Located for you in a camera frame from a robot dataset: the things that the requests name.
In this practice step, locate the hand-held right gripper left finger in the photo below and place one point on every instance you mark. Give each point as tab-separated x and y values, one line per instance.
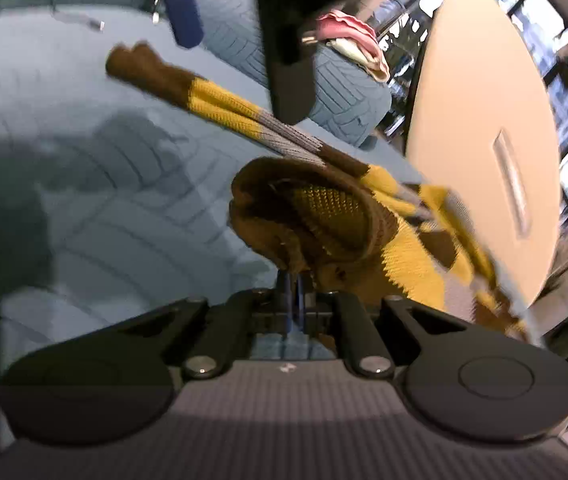
284	305

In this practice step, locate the blue quilted sofa cushion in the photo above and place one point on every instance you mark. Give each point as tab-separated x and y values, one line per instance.
343	105

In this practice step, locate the pink and white cloth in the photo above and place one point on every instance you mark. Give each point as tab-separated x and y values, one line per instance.
351	35

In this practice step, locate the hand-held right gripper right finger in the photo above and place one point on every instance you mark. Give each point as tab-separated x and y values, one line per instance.
306	305

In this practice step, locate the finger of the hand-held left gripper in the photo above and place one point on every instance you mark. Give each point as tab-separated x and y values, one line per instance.
289	70
183	7

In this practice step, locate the yellow brown grey knit sweater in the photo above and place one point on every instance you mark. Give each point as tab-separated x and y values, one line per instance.
314	210

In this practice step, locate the beige oval chair back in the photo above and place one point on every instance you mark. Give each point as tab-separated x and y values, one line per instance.
483	110

